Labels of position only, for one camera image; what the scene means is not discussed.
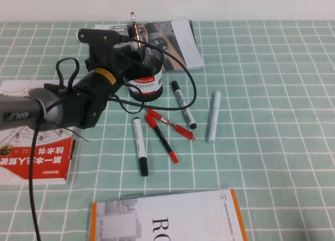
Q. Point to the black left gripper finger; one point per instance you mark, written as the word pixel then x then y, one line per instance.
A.
pixel 138 72
pixel 138 58

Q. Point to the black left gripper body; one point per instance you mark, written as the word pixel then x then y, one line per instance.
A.
pixel 104 56

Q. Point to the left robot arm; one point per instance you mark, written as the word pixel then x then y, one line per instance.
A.
pixel 86 94

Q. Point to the black mesh pen holder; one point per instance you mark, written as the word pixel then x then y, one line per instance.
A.
pixel 147 93

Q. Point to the red gel pen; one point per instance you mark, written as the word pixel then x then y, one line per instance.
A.
pixel 180 128

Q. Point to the red and black pen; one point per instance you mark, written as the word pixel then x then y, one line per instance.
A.
pixel 162 138

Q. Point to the white pen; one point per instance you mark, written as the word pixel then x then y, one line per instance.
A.
pixel 214 118

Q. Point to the white leaflet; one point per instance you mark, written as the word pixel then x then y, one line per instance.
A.
pixel 100 27

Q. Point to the red patterned pencil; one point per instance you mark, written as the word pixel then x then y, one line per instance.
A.
pixel 134 23

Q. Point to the photo cover brochure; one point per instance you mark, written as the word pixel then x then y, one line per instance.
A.
pixel 180 44

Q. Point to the black-capped whiteboard marker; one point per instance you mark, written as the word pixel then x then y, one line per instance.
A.
pixel 184 106
pixel 139 144

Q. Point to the red and white map book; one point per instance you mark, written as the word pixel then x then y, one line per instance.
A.
pixel 44 159

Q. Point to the green checkered tablecloth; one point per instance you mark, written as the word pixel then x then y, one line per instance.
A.
pixel 261 146

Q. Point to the orange-edged white book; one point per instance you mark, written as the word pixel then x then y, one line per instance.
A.
pixel 170 217

